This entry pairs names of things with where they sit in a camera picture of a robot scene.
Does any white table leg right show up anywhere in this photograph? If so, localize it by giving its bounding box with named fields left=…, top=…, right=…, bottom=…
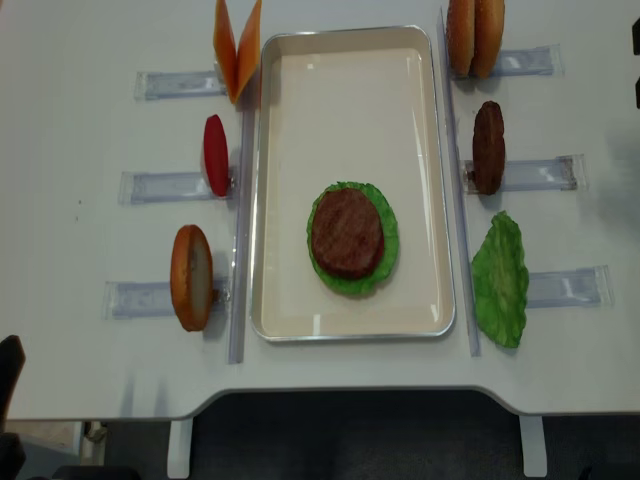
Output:
left=519, top=416, right=548, bottom=478

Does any orange cheese slice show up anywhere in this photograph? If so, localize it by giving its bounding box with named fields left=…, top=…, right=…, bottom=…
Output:
left=233, top=0, right=262, bottom=103
left=213, top=0, right=237, bottom=104

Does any green lettuce leaf on tray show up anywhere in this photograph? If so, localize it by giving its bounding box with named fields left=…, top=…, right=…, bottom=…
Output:
left=306, top=181, right=400, bottom=296

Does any clear holder middle right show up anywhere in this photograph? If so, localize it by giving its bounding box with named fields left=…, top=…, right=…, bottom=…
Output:
left=462, top=153, right=589, bottom=195

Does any dark chair part left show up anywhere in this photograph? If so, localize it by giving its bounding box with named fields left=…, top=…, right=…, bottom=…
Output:
left=0, top=335, right=26, bottom=480

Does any upright red tomato slice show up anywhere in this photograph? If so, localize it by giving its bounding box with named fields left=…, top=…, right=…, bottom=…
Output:
left=203, top=114, right=230, bottom=198

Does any white table leg left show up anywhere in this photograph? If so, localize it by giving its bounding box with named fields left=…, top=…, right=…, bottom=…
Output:
left=167, top=418, right=193, bottom=479

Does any upright bun half left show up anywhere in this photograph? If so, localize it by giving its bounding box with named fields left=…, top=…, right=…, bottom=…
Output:
left=170, top=225, right=214, bottom=332

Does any clear holder top left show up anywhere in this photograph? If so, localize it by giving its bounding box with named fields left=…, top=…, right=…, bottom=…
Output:
left=134, top=71, right=227, bottom=101

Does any clear holder bottom left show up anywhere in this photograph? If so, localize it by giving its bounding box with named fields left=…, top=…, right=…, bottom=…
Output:
left=102, top=277, right=233, bottom=321

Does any clear holder middle left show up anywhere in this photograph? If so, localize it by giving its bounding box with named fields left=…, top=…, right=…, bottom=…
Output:
left=118, top=169, right=237, bottom=205

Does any brown meat patty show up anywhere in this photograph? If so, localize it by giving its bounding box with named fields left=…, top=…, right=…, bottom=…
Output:
left=472, top=101, right=506, bottom=195
left=311, top=188, right=383, bottom=280

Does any right sesame bun half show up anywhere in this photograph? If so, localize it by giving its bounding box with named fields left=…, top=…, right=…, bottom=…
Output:
left=471, top=0, right=505, bottom=78

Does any beige metal-rimmed tray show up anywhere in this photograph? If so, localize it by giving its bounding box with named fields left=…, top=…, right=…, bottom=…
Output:
left=249, top=26, right=455, bottom=342

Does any upright green lettuce leaf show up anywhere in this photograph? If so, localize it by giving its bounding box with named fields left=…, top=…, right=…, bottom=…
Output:
left=471, top=211, right=529, bottom=349

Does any clear long rail right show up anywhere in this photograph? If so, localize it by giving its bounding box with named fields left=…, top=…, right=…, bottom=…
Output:
left=438, top=7, right=481, bottom=358

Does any clear holder bottom right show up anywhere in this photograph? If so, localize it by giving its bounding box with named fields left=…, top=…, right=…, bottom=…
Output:
left=527, top=265, right=614, bottom=308

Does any left orange cheese slice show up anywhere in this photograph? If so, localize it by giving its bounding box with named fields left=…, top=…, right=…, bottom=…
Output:
left=213, top=0, right=237, bottom=104

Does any clear holder top right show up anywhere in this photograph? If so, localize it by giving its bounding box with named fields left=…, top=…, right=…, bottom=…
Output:
left=489, top=44, right=565, bottom=78

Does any white table leg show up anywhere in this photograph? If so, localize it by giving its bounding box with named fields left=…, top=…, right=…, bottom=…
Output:
left=167, top=418, right=193, bottom=479
left=519, top=416, right=548, bottom=478

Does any clear long rail left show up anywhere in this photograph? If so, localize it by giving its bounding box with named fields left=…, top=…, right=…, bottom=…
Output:
left=227, top=106, right=256, bottom=365

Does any clear holder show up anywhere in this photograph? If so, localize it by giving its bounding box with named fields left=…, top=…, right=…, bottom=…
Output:
left=102, top=277, right=233, bottom=321
left=489, top=44, right=565, bottom=78
left=118, top=169, right=237, bottom=205
left=134, top=71, right=227, bottom=101
left=527, top=265, right=614, bottom=308
left=462, top=153, right=589, bottom=195

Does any clear long rail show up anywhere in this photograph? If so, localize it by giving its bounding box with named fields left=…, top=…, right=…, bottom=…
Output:
left=227, top=106, right=256, bottom=365
left=438, top=7, right=481, bottom=358

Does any right orange cheese slice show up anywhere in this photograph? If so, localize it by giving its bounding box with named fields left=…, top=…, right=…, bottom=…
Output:
left=233, top=0, right=262, bottom=103

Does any red tomato slice on tray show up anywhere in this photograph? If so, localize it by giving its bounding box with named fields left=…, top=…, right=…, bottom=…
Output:
left=369, top=236, right=385, bottom=270

